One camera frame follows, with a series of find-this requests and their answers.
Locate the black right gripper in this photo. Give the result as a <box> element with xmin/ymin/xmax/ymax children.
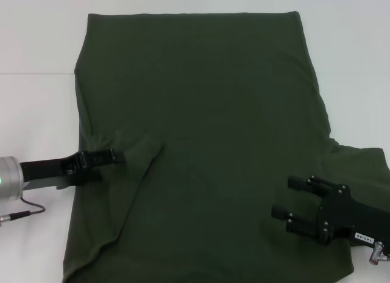
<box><xmin>271</xmin><ymin>174</ymin><xmax>390</xmax><ymax>246</ymax></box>

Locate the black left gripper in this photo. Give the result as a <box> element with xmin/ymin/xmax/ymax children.
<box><xmin>19</xmin><ymin>148</ymin><xmax>126</xmax><ymax>186</ymax></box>

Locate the dark green t-shirt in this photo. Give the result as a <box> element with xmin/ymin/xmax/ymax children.
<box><xmin>62</xmin><ymin>10</ymin><xmax>390</xmax><ymax>283</ymax></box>

